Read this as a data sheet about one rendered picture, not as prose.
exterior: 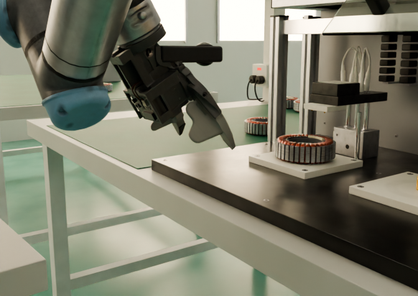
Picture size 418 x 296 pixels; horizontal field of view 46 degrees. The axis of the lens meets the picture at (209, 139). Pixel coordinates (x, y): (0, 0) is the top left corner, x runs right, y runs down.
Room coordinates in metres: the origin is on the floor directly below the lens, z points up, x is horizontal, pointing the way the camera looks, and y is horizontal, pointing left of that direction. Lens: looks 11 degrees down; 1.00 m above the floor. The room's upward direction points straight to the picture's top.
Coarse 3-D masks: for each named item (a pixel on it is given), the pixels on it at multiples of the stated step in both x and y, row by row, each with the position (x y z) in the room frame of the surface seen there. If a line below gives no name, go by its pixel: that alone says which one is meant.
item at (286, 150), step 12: (276, 144) 0.88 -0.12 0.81; (288, 144) 0.86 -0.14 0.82; (300, 144) 0.85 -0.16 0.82; (312, 144) 0.84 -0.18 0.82; (324, 144) 0.85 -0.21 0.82; (276, 156) 0.88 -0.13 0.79; (288, 156) 0.85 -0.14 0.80; (300, 156) 0.84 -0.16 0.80; (312, 156) 0.84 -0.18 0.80; (324, 156) 0.84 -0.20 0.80
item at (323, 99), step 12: (312, 84) 0.94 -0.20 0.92; (324, 84) 0.92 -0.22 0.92; (336, 84) 0.90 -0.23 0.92; (348, 84) 0.91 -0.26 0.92; (312, 96) 0.94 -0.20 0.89; (324, 96) 0.92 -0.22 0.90; (336, 96) 0.90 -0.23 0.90; (348, 96) 0.91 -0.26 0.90; (360, 96) 0.93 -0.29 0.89; (372, 96) 0.95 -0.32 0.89; (384, 96) 0.97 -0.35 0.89; (312, 108) 0.91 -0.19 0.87; (324, 108) 0.89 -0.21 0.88; (336, 108) 0.89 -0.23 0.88; (348, 108) 0.99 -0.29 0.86; (348, 120) 0.99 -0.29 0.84
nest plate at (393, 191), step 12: (372, 180) 0.74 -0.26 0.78; (384, 180) 0.74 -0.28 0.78; (396, 180) 0.74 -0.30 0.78; (408, 180) 0.74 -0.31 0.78; (360, 192) 0.70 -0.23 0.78; (372, 192) 0.68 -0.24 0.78; (384, 192) 0.68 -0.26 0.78; (396, 192) 0.68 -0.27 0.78; (408, 192) 0.68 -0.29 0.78; (384, 204) 0.66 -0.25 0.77; (396, 204) 0.64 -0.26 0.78; (408, 204) 0.63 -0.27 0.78
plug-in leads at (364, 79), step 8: (352, 48) 0.99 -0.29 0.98; (360, 48) 1.00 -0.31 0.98; (344, 56) 0.99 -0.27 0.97; (360, 56) 0.99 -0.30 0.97; (368, 56) 0.97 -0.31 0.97; (360, 64) 1.00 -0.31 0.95; (344, 72) 0.98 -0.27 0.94; (352, 72) 0.96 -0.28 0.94; (360, 72) 0.95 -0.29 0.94; (368, 72) 0.96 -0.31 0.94; (344, 80) 0.98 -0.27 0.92; (352, 80) 0.96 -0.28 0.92; (360, 80) 0.95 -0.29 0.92; (368, 80) 0.96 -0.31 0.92; (360, 88) 0.94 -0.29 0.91; (368, 88) 0.96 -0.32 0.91
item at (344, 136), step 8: (336, 128) 0.99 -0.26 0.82; (344, 128) 0.98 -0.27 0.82; (352, 128) 0.98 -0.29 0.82; (368, 128) 0.98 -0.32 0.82; (336, 136) 0.99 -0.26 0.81; (344, 136) 0.97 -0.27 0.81; (352, 136) 0.95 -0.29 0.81; (360, 136) 0.94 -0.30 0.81; (368, 136) 0.94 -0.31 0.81; (376, 136) 0.95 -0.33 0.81; (336, 144) 0.99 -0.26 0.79; (344, 144) 0.97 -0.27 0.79; (352, 144) 0.95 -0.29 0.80; (360, 144) 0.94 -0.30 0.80; (368, 144) 0.94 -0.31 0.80; (376, 144) 0.95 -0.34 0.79; (336, 152) 0.98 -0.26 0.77; (344, 152) 0.97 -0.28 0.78; (352, 152) 0.95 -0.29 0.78; (360, 152) 0.93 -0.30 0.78; (368, 152) 0.94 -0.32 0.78; (376, 152) 0.96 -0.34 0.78
